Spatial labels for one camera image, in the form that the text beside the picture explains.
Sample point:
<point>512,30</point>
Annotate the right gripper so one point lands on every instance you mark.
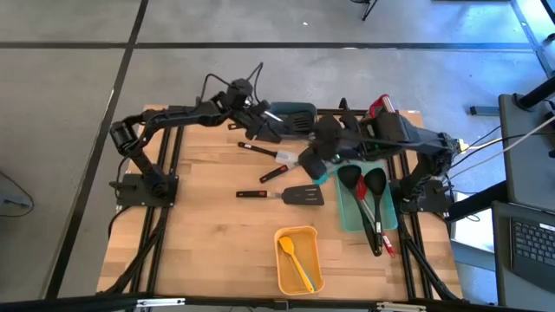
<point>327,134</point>

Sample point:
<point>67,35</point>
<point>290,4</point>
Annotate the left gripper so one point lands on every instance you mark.
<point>258,117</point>

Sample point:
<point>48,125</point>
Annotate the wide black red-dot turner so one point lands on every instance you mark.
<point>273,174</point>

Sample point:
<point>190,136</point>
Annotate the small black red-dot spatula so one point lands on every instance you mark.
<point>303,196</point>

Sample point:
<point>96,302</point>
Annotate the black spoon white label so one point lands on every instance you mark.
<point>375,180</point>

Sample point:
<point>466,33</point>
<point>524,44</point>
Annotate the teal plastic tray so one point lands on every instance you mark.
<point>347,216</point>

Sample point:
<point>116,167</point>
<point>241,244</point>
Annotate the yellow silicone spatula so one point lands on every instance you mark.
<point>287,246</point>

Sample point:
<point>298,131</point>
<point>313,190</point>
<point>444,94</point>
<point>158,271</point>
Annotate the orange plastic bin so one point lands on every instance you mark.
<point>310,253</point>

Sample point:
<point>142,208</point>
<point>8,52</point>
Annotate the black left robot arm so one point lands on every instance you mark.
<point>182,115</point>

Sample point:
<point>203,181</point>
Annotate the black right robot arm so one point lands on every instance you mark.
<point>412,134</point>

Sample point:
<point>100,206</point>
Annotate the blue-grey plastic bin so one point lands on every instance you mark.
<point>299,107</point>

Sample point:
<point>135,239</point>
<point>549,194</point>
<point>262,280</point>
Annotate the red box grater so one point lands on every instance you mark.
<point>380,102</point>

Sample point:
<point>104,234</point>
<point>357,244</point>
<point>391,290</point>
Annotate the black tripod leg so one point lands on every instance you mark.
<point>368,9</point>

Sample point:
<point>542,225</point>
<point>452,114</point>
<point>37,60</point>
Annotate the grey office desk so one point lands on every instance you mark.
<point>524,164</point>

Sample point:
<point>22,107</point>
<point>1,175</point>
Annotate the black pole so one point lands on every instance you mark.
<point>537,93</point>

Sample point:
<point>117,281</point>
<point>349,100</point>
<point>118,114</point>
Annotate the dark grey laptop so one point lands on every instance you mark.
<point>531,242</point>

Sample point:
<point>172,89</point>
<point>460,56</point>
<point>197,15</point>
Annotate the black crossbeam silver brackets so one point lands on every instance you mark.
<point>86,303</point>

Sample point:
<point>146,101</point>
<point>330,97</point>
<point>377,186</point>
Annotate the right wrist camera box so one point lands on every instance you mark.
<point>313,165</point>

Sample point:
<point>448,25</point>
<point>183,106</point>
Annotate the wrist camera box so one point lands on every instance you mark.
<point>313,165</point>
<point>239,92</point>

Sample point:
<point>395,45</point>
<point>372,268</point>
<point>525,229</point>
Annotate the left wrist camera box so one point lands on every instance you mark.
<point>239,92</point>

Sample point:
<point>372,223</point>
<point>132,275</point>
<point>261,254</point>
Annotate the silver floor rail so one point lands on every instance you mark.
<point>532,39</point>

